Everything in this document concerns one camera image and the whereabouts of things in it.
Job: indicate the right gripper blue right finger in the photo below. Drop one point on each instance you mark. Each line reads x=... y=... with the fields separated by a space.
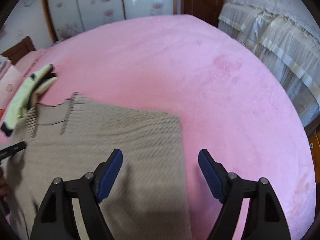
x=214 y=174

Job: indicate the pink cartoon pillow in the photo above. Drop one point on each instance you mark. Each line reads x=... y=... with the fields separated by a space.
x=10 y=82

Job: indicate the pink bed blanket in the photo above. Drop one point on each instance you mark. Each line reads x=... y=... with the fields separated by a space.
x=227 y=100

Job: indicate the floral sliding wardrobe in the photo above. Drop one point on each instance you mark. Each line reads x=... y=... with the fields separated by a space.
x=67 y=18

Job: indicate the white lace covered furniture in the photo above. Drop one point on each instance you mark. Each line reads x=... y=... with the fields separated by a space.
x=284 y=36

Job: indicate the wooden headboard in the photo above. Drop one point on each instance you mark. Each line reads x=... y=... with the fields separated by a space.
x=18 y=51

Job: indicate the light green jacket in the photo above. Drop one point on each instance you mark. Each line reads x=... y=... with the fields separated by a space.
x=27 y=96

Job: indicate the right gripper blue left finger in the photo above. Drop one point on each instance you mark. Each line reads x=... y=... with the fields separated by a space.
x=106 y=174

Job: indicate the person's left hand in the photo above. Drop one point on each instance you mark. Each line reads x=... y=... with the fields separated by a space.
x=5 y=192

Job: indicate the beige knit cardigan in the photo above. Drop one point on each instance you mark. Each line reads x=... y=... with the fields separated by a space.
x=149 y=197

